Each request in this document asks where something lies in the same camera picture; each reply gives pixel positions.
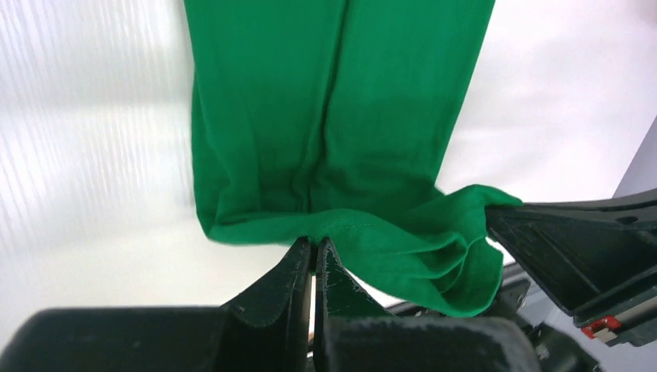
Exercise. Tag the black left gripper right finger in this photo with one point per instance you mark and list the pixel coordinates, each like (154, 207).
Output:
(345, 317)

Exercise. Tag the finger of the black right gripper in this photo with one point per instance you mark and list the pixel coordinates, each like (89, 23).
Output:
(596, 260)

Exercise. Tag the green t shirt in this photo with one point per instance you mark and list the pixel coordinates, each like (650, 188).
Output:
(331, 119)

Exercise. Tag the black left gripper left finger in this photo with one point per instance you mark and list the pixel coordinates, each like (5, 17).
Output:
(266, 326)

